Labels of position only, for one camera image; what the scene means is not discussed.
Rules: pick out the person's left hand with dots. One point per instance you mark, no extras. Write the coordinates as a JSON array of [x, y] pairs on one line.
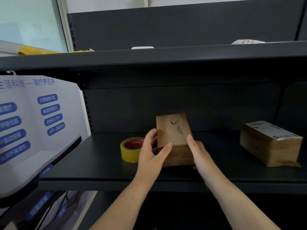
[[150, 160]]

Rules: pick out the person's right hand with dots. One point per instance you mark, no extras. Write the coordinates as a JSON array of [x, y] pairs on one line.
[[203, 158]]

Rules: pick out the person's left thumb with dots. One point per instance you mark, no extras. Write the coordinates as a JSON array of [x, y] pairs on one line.
[[165, 150]]

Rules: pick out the person's right thumb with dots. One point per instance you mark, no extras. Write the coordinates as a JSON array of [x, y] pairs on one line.
[[191, 144]]

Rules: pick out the small brown cardboard box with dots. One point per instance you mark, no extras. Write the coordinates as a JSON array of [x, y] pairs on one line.
[[174, 138]]

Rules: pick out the person's left forearm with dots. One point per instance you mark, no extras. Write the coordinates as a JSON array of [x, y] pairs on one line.
[[120, 205]]

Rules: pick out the person's right forearm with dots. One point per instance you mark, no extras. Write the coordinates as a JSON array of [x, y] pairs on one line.
[[237, 205]]

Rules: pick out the yellow tape roll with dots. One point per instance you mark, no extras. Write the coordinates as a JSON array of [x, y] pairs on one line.
[[131, 149]]

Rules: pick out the dark grey metal shelf unit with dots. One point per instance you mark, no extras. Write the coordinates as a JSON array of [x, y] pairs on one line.
[[191, 69]]

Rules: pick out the cardboard box with white label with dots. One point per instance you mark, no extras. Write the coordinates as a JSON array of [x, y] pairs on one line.
[[269, 143]]

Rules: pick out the small white flat object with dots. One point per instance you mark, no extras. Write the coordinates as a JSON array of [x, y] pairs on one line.
[[142, 48]]

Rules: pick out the white crumpled packet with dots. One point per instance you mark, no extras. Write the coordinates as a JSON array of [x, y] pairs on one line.
[[247, 41]]

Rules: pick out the yellow flat object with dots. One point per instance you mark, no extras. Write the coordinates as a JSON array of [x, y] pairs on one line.
[[36, 50]]

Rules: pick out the window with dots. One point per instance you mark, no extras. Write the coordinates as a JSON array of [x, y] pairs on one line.
[[28, 21]]

